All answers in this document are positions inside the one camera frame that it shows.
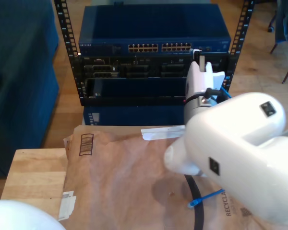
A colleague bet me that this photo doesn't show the blue network cable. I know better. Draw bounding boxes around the blue network cable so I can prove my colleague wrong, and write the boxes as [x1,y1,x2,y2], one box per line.
[187,48,232,209]

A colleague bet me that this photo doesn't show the black rack server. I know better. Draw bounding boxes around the black rack server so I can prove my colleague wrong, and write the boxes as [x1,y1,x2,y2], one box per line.
[72,54,231,79]

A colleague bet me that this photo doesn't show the dark blue rack panel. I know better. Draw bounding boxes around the dark blue rack panel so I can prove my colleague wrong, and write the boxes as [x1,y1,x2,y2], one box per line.
[85,77,189,99]

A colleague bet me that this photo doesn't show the blue device under rack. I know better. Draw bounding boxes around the blue device under rack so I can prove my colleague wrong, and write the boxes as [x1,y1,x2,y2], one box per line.
[83,105,185,127]

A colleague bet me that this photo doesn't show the office chair caster wheel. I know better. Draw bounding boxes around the office chair caster wheel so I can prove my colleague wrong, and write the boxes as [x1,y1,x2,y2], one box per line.
[267,9,278,33]

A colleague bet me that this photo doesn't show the brown paper mailer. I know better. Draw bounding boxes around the brown paper mailer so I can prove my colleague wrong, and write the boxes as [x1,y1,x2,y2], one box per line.
[57,124,274,230]

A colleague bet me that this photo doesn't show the blue sofa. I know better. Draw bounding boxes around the blue sofa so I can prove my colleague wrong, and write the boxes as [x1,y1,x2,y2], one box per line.
[0,0,60,178]

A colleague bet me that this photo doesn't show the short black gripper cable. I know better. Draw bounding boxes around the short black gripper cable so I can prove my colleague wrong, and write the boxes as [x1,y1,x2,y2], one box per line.
[205,87,223,98]

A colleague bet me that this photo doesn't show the blue network switch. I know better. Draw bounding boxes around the blue network switch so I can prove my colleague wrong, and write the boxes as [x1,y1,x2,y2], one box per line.
[78,3,232,56]

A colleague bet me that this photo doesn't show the black rack frame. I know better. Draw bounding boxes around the black rack frame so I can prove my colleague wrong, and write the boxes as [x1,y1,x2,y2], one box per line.
[53,0,255,107]

